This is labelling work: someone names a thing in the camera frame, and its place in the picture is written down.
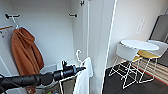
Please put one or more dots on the white t-shirt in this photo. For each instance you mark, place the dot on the white t-shirt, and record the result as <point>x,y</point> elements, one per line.
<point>83,80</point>

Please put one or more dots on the white clothes hanger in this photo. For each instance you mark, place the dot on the white clothes hanger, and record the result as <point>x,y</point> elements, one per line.
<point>15,24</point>
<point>78,56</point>

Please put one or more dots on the white wardrobe door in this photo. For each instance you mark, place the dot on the white wardrobe door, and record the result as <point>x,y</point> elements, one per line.
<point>108,33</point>

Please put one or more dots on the grey storage basket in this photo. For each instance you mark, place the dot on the grey storage basket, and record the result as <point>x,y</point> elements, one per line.
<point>51,89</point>

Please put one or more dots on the white wardrobe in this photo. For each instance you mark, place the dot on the white wardrobe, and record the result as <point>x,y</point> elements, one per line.
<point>56,30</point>

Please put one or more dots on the orange hoodie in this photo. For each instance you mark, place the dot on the orange hoodie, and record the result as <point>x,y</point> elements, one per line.
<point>25,53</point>

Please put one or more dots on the black door hinge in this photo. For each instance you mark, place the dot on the black door hinge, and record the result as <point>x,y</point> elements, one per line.
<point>82,2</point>

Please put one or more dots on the black wall hook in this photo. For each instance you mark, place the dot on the black wall hook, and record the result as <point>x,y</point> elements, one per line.
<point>10,15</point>
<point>73,15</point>

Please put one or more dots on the pale wall decal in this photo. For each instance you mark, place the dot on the pale wall decal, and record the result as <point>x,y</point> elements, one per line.
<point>141,25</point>

